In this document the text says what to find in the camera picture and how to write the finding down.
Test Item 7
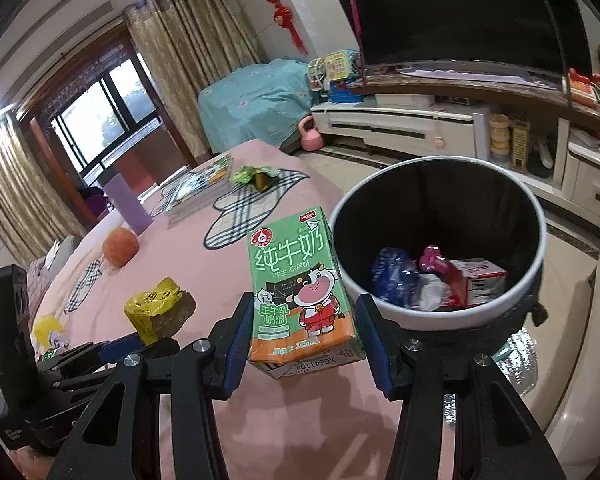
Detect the orange apple fruit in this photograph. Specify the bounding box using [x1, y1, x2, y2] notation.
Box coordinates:
[102, 228, 140, 269]

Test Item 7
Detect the person's left hand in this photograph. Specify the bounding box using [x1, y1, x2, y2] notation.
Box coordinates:
[9, 446, 55, 480]

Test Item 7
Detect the pink kettlebell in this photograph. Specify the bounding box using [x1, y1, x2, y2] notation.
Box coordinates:
[298, 115, 325, 152]

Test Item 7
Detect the colourful toy cash register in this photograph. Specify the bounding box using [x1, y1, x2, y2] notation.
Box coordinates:
[306, 49, 364, 105]

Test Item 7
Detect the white paper tissue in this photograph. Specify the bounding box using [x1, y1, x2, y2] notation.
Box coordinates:
[414, 273, 452, 312]

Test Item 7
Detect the green foil wrapper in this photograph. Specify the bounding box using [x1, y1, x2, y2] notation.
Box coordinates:
[230, 166, 282, 192]

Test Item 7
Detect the pink snack pouch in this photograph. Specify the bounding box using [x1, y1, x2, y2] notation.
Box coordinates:
[418, 245, 450, 276]

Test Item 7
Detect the crumpled patterned wrapper in cup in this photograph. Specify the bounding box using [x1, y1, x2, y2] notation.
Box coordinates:
[47, 330, 69, 352]

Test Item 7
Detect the red white small carton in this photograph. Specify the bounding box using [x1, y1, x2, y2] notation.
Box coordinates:
[450, 259, 507, 308]

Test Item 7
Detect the white round trash bin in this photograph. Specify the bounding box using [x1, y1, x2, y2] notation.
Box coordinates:
[329, 156, 546, 332]

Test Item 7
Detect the beige patterned curtain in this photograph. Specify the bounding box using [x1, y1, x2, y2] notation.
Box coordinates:
[123, 0, 262, 158]

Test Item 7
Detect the stack of children's books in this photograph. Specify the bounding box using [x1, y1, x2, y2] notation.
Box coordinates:
[164, 152, 234, 226]

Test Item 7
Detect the black flat television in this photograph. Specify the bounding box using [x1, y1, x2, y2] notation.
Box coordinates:
[339, 0, 592, 75]

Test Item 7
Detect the purple thermos bottle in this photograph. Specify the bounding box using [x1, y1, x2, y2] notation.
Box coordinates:
[97, 167, 152, 235]

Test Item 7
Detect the blue plastic snack bag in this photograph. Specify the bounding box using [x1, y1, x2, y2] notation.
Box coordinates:
[372, 248, 419, 308]

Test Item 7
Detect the green milk carton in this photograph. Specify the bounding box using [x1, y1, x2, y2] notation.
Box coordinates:
[248, 207, 365, 379]

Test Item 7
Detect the yellow wrapper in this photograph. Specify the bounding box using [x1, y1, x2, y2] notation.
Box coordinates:
[123, 278, 197, 346]

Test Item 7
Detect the white tv cabinet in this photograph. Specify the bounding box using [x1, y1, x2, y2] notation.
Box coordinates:
[311, 98, 600, 232]

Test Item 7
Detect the teal cloth covered furniture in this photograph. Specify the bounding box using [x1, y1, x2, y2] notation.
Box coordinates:
[198, 58, 312, 153]

